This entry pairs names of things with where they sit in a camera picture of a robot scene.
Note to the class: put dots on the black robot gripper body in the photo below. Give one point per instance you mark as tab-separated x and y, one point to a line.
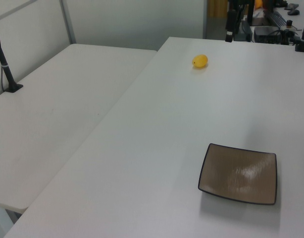
238	3

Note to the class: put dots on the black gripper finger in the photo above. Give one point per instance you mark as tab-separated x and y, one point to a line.
237	21
229	24

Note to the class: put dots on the brown square ceramic plate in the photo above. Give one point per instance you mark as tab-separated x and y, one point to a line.
237	173

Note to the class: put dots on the dark grey box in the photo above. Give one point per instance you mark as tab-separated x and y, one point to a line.
246	31

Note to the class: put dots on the orange round object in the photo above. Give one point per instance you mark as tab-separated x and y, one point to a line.
258	3

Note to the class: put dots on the yellow cabinet panel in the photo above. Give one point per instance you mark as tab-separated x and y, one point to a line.
217	8

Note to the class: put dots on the black electronics box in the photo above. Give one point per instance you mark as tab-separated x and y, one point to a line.
267	34

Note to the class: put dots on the black keyboard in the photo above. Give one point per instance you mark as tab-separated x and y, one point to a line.
275	17

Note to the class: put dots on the black computer mouse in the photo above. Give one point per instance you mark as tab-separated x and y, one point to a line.
293	11

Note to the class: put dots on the white table leg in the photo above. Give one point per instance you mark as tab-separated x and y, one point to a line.
2	223

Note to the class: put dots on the black upright post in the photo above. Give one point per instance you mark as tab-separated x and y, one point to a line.
250	12

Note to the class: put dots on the grey partition frame post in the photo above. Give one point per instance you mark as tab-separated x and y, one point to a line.
67	22

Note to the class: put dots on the black camera stand pole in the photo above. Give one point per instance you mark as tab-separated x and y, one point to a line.
3	64

